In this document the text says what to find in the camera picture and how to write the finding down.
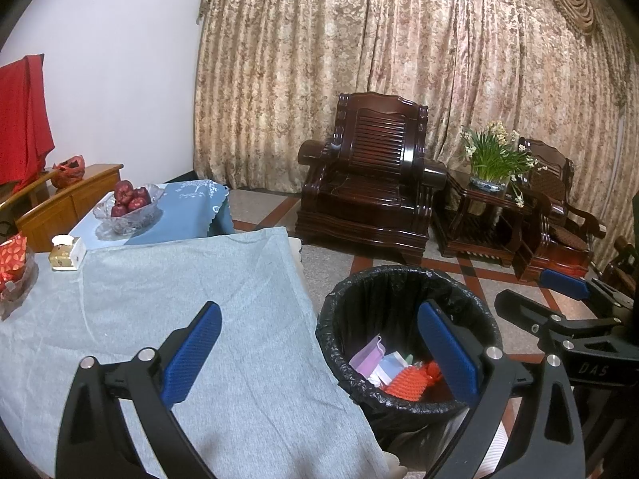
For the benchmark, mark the red crumpled gift bag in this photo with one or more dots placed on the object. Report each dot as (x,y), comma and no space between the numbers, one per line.
(70,172)

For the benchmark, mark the potted narcissus plant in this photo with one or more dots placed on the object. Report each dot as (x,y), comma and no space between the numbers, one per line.
(494,159)

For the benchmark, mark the glass dish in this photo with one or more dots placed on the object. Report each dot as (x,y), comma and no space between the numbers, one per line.
(22,294)

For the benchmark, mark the white scalloped table cover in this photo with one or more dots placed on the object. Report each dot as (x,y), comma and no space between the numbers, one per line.
(298,254)

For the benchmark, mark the trash bin with black bag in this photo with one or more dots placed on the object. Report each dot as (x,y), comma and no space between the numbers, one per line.
(359,309)

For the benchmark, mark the beige floral curtain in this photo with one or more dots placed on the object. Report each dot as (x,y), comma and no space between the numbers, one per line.
(349,35)

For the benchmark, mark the red apple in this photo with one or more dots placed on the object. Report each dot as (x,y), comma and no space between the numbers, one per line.
(141,194)
(119,209)
(124,189)

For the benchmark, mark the dark wooden side table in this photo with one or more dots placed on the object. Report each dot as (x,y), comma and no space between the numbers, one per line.
(474,229)

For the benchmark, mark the red cloth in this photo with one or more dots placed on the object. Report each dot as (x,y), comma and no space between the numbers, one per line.
(22,119)

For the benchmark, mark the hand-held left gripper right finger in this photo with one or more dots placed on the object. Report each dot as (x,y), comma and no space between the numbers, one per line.
(449,354)

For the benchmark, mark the orange foam fruit net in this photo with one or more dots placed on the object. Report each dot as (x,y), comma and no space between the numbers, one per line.
(407,384)

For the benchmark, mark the pink face mask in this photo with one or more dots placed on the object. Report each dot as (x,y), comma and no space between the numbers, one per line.
(367,359)

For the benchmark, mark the dark wooden chair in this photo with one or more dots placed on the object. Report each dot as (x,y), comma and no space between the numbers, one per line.
(621,264)

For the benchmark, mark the wooden cabinet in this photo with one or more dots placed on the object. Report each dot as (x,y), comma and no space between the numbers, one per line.
(65,207)

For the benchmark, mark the red snack packet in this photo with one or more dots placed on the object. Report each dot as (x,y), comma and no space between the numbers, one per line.
(12,257)

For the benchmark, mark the blue tablecloth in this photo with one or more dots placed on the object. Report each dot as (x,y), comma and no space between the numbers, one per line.
(189,209)

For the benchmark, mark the dark wooden armchair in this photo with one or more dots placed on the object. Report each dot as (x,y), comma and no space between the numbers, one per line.
(554,239)
(379,149)

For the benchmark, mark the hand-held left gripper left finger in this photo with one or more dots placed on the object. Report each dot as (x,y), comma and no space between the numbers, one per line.
(192,354)

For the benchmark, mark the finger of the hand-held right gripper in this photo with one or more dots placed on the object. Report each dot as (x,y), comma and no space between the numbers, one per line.
(519,307)
(564,283)

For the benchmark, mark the striped cloth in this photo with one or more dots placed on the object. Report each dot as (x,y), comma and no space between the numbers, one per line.
(491,454)

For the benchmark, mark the gold and white tissue box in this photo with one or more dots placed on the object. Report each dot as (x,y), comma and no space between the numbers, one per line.
(62,257)

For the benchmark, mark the glass fruit bowl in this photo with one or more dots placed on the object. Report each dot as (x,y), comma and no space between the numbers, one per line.
(130,222)

